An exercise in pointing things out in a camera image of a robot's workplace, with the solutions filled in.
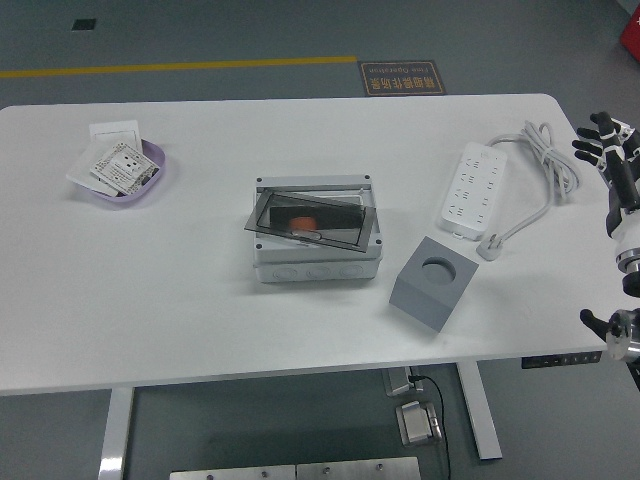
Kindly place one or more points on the printed white socket panel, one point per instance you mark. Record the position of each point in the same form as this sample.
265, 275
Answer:
125, 167

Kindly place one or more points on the transparent hinged box lid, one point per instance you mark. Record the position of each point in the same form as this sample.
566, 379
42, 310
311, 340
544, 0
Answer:
315, 212

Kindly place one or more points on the white power strip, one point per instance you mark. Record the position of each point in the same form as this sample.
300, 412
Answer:
472, 190

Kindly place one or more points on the black floor hatch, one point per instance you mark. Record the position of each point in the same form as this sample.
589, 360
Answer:
83, 24

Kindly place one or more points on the white wall switch plate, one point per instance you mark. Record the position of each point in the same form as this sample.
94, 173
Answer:
114, 131

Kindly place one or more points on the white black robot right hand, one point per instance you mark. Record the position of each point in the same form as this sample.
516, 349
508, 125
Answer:
625, 190

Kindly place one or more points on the orange cylinder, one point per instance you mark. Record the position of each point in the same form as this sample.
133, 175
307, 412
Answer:
303, 223

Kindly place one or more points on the metal base plate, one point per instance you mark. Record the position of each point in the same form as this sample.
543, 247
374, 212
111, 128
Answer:
232, 473
357, 468

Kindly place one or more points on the white table leg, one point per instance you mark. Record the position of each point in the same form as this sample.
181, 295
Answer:
116, 430
480, 410

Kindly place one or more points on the brown floor sign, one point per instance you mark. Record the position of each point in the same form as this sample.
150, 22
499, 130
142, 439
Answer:
401, 78

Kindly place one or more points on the red object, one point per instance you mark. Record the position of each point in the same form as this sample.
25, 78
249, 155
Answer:
631, 30

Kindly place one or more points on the plain white panel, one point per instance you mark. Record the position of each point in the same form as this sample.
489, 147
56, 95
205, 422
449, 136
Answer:
80, 170

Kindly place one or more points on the black table control panel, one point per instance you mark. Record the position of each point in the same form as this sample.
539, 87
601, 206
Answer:
560, 360

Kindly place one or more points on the grey cube with round hole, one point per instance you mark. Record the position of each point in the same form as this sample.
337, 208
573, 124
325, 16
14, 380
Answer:
425, 300

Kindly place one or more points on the metal floor socket box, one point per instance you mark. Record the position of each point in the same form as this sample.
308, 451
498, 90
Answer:
417, 424

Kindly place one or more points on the grey plastic junction box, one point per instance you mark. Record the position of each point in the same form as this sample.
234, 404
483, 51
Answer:
320, 265

